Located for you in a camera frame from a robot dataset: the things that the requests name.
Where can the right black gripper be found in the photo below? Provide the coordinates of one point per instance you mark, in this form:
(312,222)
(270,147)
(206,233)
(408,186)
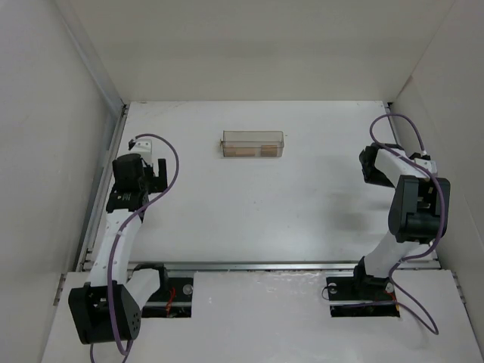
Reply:
(370,166)

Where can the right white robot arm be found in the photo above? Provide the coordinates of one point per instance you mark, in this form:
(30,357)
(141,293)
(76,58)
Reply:
(414,214)

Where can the aluminium front rail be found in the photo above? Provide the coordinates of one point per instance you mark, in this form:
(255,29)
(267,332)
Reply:
(432,264)

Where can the aluminium left rail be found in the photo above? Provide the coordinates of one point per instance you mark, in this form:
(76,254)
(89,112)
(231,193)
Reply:
(94,211)

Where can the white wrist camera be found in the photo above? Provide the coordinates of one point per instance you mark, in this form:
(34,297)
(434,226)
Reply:
(143,147)
(425,161)

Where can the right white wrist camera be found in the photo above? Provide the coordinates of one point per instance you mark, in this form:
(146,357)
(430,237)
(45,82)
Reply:
(425,161)

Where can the clear plastic box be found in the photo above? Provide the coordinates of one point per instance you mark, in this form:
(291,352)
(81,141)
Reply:
(253,139)

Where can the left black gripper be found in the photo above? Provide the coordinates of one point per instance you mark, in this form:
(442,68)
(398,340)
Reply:
(161,175)

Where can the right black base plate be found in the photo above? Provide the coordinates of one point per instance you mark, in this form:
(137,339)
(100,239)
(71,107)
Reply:
(351,298)

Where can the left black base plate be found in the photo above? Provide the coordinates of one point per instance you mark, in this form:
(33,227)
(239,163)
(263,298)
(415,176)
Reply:
(172,300)

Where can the aluminium rail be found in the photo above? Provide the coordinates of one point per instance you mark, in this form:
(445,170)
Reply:
(94,211)
(432,264)

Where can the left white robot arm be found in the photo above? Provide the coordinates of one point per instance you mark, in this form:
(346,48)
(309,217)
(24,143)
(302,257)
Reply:
(108,306)

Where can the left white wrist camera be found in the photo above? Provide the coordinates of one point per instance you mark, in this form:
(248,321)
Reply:
(143,147)

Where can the striped dark wood block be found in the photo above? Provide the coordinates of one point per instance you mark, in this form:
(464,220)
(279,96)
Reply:
(269,151)

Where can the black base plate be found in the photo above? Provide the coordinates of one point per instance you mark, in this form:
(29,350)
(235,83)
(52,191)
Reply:
(351,298)
(172,300)

